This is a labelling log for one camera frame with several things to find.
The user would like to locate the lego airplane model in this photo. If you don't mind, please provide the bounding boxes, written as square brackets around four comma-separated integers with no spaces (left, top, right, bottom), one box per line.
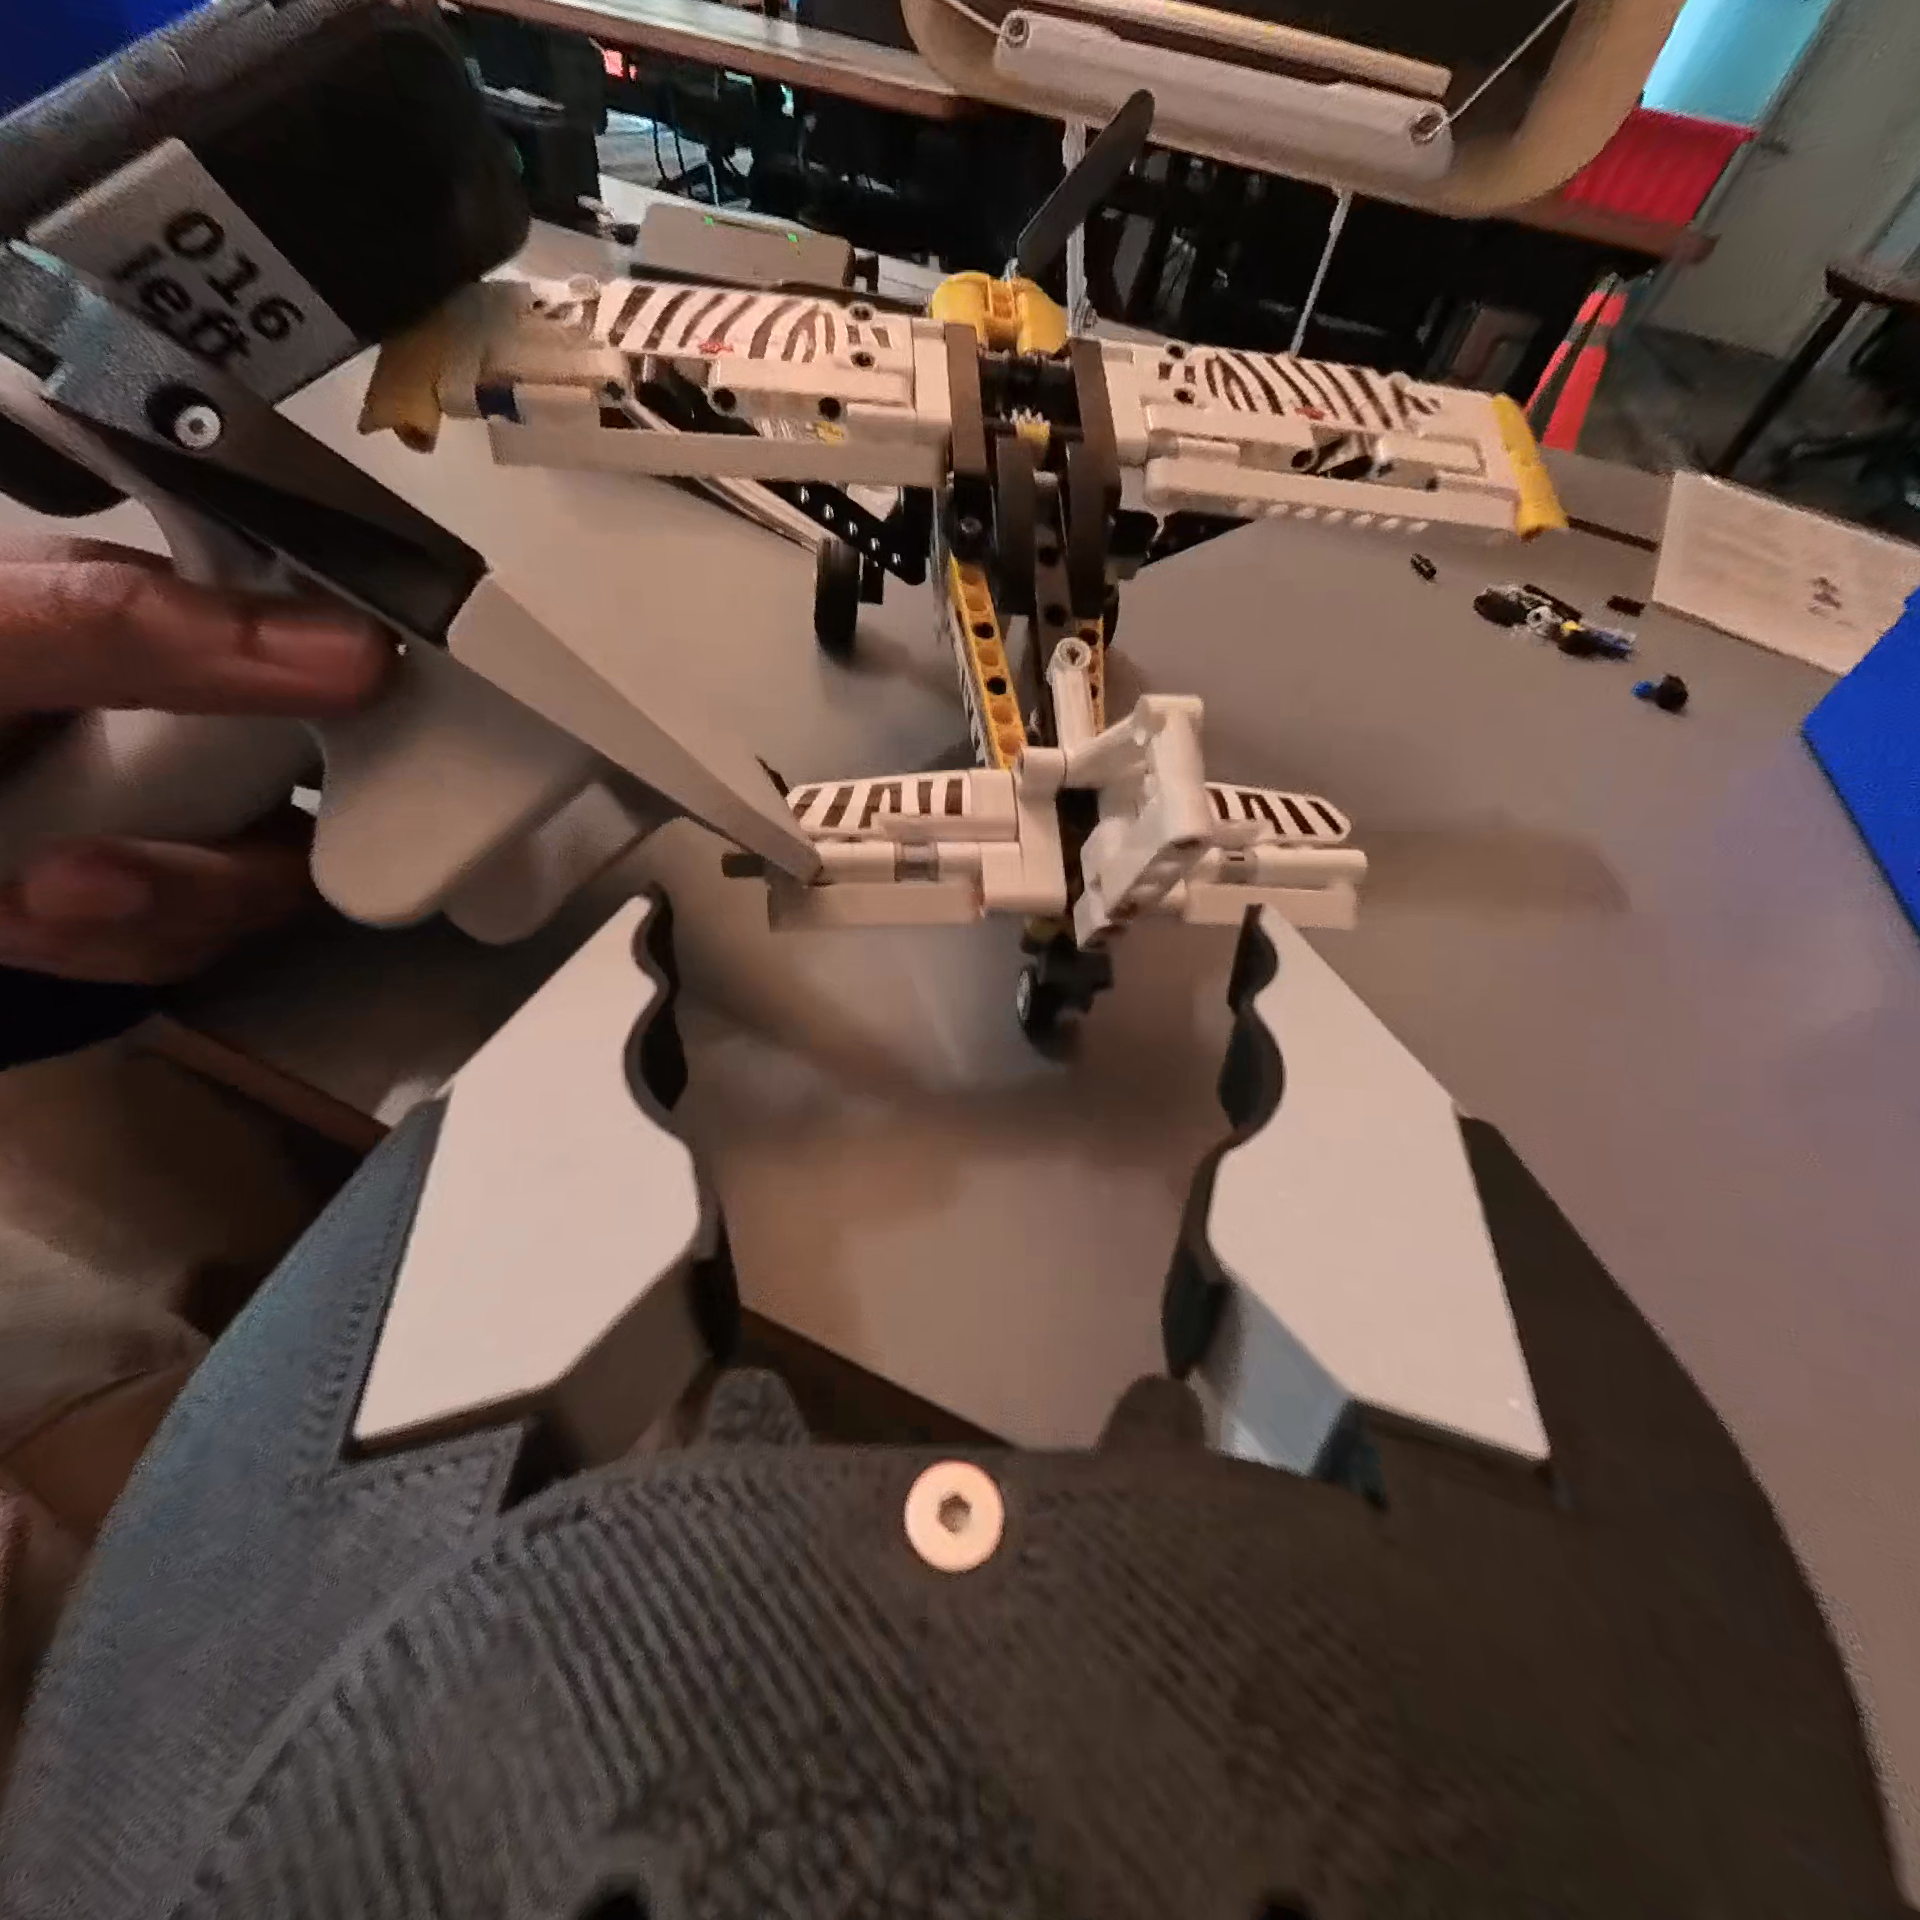
[359,88,1574,1057]

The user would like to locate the red plastic bin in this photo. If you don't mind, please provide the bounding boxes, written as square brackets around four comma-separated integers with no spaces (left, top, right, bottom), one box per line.
[1559,104,1760,248]

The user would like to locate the grey hub box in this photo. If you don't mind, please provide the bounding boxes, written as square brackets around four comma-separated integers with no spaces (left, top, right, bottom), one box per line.
[634,199,864,296]

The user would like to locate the loose small lego pieces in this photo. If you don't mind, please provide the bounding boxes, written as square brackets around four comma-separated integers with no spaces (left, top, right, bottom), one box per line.
[1405,549,1694,719]

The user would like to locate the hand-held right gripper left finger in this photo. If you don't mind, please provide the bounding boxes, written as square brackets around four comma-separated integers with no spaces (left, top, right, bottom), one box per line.
[346,892,741,1469]

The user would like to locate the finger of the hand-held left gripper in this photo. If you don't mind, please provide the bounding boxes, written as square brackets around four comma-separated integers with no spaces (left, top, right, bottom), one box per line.
[403,566,827,888]

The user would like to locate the grey cylindrical bar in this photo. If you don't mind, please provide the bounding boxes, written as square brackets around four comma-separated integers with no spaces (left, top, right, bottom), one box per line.
[990,6,1456,189]

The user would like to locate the laminated paper sheet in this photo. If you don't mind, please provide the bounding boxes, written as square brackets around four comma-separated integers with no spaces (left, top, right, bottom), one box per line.
[1648,468,1920,681]

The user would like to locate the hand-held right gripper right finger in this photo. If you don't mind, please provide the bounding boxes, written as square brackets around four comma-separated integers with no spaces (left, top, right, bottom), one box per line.
[1161,908,1552,1471]

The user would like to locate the orange traffic cone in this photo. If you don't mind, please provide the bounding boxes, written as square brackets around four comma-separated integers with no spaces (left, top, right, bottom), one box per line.
[1523,280,1635,452]

